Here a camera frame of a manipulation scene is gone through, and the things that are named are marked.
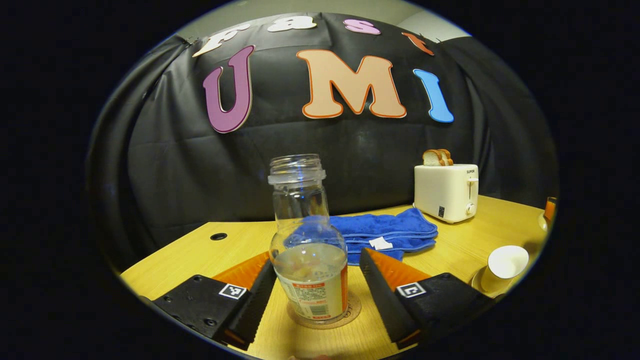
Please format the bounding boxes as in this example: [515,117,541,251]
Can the clear plastic water bottle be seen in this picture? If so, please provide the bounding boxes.
[267,153,349,326]

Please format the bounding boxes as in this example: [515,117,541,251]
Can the blue towel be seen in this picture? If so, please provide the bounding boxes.
[327,207,439,266]

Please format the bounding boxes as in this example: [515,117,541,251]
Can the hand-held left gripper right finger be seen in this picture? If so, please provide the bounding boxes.
[359,247,496,351]

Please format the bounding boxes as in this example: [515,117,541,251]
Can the round brown cork coaster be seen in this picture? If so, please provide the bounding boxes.
[286,290,362,330]

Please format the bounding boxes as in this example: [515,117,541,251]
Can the black backdrop cloth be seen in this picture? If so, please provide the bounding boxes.
[87,12,558,273]

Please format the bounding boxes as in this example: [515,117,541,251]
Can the cream white teacup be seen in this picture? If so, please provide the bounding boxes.
[481,245,530,294]

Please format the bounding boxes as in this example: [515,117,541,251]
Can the cream teacup saucer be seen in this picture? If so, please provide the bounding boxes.
[471,265,521,300]

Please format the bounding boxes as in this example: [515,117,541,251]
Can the cream white toaster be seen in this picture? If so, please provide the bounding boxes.
[413,163,480,224]

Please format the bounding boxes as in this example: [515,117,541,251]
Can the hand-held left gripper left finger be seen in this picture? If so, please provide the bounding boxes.
[139,251,277,352]

